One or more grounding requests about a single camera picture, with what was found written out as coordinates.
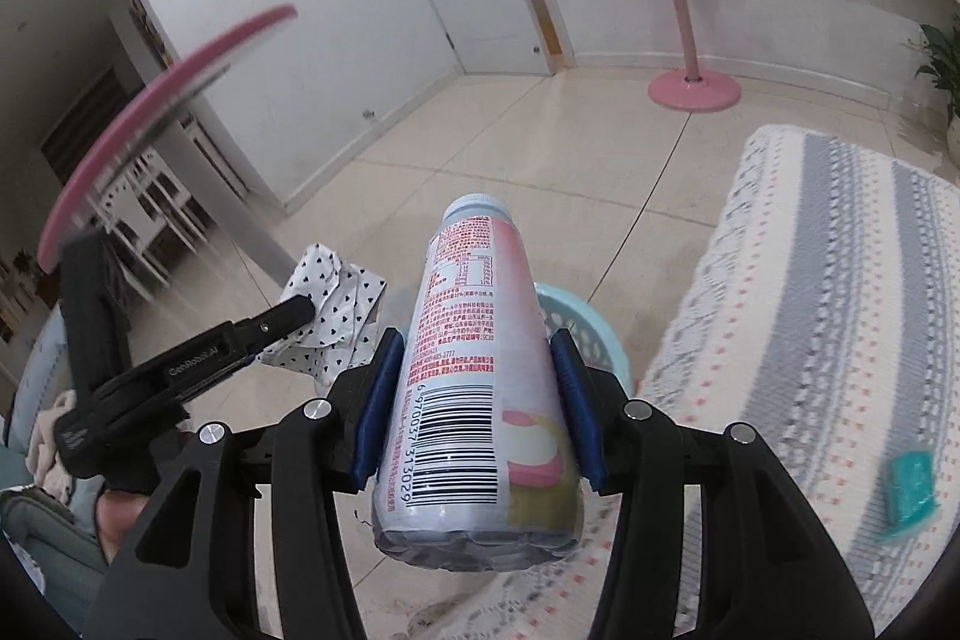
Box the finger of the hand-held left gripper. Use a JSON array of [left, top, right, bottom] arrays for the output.
[[160, 295, 318, 405]]

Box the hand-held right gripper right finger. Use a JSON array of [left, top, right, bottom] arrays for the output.
[[550, 329, 877, 640]]

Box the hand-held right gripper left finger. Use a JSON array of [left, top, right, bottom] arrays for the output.
[[84, 326, 407, 640]]

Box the light blue plastic basket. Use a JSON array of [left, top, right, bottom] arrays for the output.
[[534, 282, 639, 402]]

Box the white polka-dot paper bag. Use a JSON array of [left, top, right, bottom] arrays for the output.
[[255, 242, 389, 385]]

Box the pink labelled plastic bottle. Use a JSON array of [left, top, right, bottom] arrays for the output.
[[371, 194, 587, 570]]

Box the person's left hand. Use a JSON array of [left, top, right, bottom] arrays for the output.
[[96, 488, 155, 563]]

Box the beige cloth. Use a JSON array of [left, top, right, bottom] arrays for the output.
[[25, 389, 80, 500]]

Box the white chair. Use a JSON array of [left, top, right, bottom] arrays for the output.
[[97, 143, 227, 290]]

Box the grey blue cloth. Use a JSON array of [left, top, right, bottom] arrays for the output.
[[0, 310, 115, 627]]

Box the pink round table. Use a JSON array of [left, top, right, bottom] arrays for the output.
[[36, 5, 301, 294]]

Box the striped grey white tablecloth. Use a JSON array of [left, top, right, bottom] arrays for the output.
[[435, 122, 960, 640]]

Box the teal plastic packet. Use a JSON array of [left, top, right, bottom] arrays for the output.
[[876, 449, 943, 540]]

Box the potted green plant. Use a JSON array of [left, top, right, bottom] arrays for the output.
[[904, 21, 960, 163]]

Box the dark wall picture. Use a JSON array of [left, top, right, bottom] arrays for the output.
[[126, 0, 178, 65]]

